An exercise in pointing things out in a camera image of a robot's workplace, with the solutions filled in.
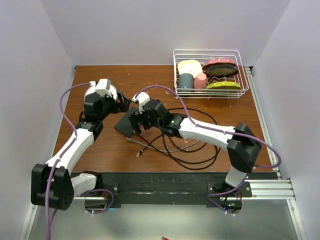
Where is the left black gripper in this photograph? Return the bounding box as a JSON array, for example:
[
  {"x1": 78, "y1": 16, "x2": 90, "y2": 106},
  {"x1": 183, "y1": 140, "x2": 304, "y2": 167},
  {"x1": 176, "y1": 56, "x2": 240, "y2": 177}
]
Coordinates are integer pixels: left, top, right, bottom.
[{"x1": 97, "y1": 90, "x2": 131, "y2": 121}]

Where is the black network switch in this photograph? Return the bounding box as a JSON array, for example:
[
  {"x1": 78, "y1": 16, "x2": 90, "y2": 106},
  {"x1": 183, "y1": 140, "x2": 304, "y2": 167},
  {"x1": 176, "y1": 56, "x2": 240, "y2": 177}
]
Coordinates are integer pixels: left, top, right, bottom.
[{"x1": 114, "y1": 107, "x2": 141, "y2": 138}]

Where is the black ethernet cable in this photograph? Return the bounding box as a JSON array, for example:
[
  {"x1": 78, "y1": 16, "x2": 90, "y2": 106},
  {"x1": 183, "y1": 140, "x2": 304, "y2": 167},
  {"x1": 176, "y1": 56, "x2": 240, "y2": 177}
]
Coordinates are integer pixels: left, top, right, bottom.
[{"x1": 136, "y1": 107, "x2": 222, "y2": 172}]

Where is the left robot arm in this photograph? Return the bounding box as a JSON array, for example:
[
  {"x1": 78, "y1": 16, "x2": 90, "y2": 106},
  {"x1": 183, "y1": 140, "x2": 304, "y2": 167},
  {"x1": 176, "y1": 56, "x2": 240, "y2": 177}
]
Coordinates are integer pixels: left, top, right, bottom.
[{"x1": 30, "y1": 90, "x2": 131, "y2": 211}]

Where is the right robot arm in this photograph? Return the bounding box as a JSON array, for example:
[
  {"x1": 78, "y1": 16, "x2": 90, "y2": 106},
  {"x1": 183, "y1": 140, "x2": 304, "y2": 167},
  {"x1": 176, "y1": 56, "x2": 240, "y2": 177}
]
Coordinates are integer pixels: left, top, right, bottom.
[{"x1": 129, "y1": 97, "x2": 262, "y2": 197}]

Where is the round white patterned plate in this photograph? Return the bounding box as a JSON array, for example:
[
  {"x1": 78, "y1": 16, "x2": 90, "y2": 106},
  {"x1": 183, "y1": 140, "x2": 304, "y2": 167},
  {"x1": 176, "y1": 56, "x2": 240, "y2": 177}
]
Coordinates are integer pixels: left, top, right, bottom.
[{"x1": 83, "y1": 81, "x2": 118, "y2": 101}]

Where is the dark grey cup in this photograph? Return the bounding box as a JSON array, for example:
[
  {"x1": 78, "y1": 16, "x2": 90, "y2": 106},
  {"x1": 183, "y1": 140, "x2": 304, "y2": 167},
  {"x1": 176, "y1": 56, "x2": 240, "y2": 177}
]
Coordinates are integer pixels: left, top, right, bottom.
[{"x1": 178, "y1": 72, "x2": 194, "y2": 92}]

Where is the pink cup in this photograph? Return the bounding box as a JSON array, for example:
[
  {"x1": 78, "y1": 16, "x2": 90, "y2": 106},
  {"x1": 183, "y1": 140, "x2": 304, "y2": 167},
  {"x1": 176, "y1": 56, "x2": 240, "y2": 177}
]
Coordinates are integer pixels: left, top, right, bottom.
[{"x1": 193, "y1": 72, "x2": 207, "y2": 92}]

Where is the cream yellow plate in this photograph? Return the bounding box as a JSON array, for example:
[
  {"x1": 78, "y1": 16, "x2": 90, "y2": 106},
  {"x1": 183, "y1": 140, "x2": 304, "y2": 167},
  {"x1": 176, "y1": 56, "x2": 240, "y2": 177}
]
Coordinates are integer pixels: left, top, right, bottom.
[{"x1": 177, "y1": 59, "x2": 203, "y2": 78}]

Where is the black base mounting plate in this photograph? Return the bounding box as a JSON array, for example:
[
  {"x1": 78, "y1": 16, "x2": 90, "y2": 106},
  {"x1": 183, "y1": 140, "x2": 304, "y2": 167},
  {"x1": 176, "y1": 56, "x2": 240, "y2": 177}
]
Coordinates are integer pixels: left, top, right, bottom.
[{"x1": 74, "y1": 171, "x2": 253, "y2": 215}]

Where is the black brown bowl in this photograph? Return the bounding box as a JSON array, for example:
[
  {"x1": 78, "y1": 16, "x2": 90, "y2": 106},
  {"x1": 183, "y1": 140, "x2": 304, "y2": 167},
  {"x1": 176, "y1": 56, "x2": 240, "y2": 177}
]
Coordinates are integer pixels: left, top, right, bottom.
[{"x1": 204, "y1": 64, "x2": 239, "y2": 78}]

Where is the olive green bowl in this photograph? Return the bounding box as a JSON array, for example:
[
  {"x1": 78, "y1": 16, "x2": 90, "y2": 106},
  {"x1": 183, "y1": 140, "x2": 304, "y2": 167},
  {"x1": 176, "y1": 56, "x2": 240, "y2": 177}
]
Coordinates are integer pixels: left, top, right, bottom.
[{"x1": 206, "y1": 81, "x2": 242, "y2": 90}]

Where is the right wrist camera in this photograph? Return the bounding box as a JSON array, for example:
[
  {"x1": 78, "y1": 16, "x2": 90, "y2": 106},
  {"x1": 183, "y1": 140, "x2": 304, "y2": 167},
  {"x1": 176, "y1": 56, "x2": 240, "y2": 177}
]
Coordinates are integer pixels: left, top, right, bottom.
[{"x1": 131, "y1": 91, "x2": 151, "y2": 114}]

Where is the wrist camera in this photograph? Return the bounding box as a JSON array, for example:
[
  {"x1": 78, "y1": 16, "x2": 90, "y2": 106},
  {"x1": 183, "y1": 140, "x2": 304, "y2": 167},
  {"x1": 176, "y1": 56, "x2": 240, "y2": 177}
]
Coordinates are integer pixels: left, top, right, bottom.
[
  {"x1": 86, "y1": 78, "x2": 112, "y2": 98},
  {"x1": 131, "y1": 91, "x2": 151, "y2": 114}
]

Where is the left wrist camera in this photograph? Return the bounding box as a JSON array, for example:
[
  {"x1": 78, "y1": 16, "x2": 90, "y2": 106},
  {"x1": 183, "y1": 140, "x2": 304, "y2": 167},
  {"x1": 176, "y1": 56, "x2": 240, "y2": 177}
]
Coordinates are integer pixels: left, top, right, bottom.
[{"x1": 86, "y1": 78, "x2": 112, "y2": 98}]

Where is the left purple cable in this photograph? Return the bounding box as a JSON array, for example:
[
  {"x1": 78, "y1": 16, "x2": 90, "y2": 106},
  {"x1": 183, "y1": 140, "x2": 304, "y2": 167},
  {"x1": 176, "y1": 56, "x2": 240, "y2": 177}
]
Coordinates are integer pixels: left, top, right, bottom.
[{"x1": 44, "y1": 82, "x2": 115, "y2": 240}]

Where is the white wire dish rack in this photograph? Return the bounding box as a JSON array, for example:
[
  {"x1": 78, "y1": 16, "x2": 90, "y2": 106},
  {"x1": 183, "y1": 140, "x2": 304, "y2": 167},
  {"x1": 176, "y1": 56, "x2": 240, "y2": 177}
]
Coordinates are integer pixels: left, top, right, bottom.
[{"x1": 173, "y1": 49, "x2": 250, "y2": 99}]

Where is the aluminium frame rail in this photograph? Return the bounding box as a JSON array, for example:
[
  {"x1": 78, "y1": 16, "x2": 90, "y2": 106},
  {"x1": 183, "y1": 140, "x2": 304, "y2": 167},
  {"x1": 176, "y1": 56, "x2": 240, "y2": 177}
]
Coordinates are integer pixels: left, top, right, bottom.
[{"x1": 17, "y1": 65, "x2": 308, "y2": 240}]

